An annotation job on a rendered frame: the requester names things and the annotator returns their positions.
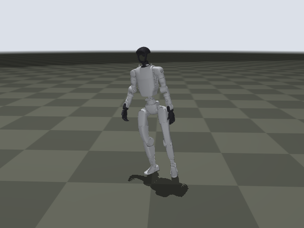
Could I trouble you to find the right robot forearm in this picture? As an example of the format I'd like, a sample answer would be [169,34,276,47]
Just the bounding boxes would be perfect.
[125,91,134,108]

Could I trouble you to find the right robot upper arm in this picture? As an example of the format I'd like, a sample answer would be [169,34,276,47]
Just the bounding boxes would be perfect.
[128,69,137,93]

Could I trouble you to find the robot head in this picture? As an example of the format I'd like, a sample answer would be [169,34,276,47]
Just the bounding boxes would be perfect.
[136,47,150,67]

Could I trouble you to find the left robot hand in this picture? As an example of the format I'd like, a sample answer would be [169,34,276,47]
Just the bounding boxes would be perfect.
[167,106,175,124]

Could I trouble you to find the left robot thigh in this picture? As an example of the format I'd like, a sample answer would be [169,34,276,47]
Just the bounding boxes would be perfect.
[158,105,171,147]

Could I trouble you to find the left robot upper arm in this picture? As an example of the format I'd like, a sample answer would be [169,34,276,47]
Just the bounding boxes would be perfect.
[152,66,166,93]

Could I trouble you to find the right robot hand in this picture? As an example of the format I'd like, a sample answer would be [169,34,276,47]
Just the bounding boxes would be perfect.
[121,103,129,121]

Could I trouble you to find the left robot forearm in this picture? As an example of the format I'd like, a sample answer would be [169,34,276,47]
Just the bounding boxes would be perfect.
[163,86,173,110]

